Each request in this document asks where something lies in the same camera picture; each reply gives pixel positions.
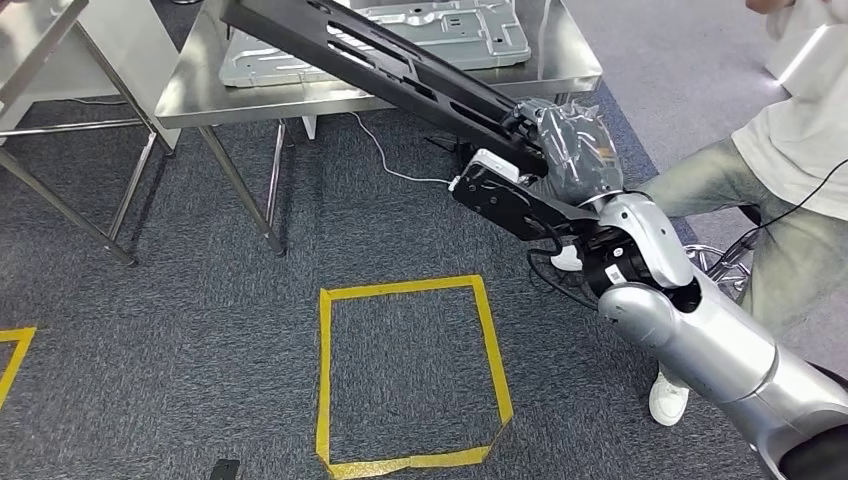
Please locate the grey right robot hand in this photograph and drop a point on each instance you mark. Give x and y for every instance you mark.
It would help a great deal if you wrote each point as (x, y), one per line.
(583, 152)

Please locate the long black plastic part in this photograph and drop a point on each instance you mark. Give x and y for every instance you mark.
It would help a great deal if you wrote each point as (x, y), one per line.
(305, 33)

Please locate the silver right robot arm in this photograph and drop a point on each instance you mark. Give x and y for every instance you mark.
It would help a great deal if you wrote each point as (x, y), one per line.
(702, 338)

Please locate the stainless steel workbench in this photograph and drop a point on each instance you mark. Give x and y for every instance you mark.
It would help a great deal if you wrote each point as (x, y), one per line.
(199, 99)

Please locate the black robot body part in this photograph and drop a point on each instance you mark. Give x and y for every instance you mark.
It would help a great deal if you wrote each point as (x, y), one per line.
(224, 470)

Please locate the chrome stool base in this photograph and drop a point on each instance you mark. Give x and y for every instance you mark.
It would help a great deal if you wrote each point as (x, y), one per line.
(712, 252)

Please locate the stamped grey metal plate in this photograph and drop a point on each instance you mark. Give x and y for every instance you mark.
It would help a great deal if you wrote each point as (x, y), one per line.
(464, 40)

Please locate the person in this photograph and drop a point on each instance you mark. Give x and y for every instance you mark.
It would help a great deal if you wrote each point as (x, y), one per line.
(795, 132)

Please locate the yellow floor tape square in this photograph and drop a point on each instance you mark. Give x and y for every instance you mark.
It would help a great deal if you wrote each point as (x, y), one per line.
(324, 371)

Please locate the white cabinet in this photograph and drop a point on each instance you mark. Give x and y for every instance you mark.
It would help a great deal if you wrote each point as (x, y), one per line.
(132, 53)

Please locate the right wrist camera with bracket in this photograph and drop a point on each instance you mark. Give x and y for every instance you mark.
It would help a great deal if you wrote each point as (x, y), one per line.
(503, 202)

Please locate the steel frame side table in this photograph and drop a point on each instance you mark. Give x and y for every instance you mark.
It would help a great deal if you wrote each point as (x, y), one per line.
(33, 33)

